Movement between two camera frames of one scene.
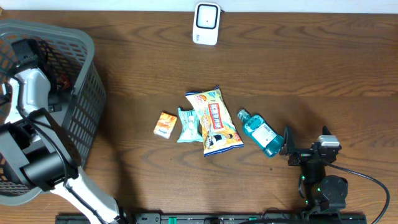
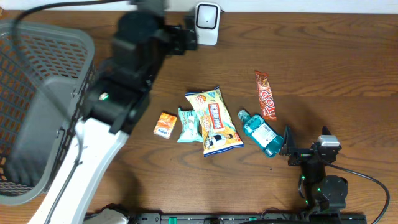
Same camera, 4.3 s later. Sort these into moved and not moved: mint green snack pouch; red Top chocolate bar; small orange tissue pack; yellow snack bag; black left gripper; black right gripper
Moved: black left gripper; red Top chocolate bar
Not moved: black right gripper; yellow snack bag; small orange tissue pack; mint green snack pouch
